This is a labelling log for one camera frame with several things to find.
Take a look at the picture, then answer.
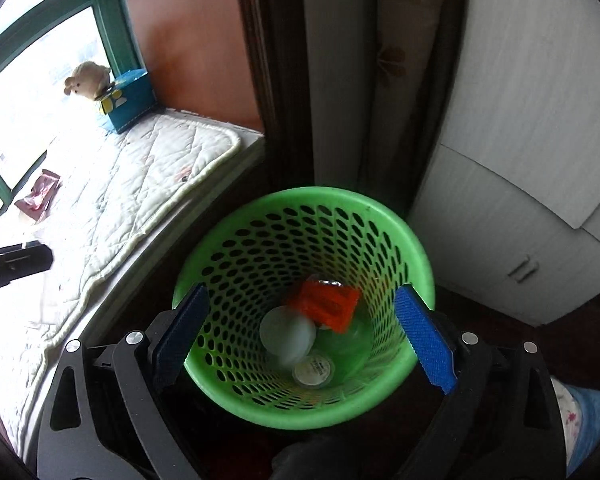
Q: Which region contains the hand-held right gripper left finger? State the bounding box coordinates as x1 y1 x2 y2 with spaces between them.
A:
37 282 210 480

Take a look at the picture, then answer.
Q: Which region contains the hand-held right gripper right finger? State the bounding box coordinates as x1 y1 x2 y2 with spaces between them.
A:
394 282 566 480

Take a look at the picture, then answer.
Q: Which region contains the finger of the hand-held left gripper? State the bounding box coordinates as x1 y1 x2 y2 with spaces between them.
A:
0 243 54 288

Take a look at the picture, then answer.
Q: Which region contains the pink snack wrapper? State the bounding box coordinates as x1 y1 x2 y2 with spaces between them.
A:
15 170 62 223

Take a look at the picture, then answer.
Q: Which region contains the clear plastic cup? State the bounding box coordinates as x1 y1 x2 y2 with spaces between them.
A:
315 310 376 386

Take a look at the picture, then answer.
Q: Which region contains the white plastic cup lid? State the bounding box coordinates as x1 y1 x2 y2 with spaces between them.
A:
259 306 317 366

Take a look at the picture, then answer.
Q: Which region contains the red snack packet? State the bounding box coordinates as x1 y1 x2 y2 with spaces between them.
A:
287 280 363 333

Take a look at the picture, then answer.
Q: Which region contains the clear round jelly cup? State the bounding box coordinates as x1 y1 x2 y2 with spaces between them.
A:
292 354 337 387

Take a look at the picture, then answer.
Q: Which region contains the green plastic basket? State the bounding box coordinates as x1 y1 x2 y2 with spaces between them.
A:
172 187 436 431

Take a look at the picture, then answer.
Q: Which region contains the white quilted mat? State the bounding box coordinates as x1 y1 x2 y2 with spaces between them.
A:
0 110 243 461

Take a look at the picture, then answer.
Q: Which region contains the person's leg in blue pants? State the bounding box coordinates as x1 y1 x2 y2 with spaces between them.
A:
550 377 600 478

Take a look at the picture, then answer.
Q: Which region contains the beige plush toy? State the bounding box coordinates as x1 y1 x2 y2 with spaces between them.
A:
64 61 113 98

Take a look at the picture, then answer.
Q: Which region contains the blue dotted tissue box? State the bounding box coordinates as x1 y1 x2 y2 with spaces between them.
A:
98 69 156 134

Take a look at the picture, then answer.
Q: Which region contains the white cabinet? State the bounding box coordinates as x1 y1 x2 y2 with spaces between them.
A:
410 0 600 328

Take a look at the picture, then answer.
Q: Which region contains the beige floral curtain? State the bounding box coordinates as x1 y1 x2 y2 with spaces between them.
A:
300 0 468 211

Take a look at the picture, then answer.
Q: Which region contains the brown wooden panel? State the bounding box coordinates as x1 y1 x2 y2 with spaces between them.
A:
122 0 266 133

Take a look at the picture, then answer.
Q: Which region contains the green window frame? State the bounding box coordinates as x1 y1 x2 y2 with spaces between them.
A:
0 0 146 211

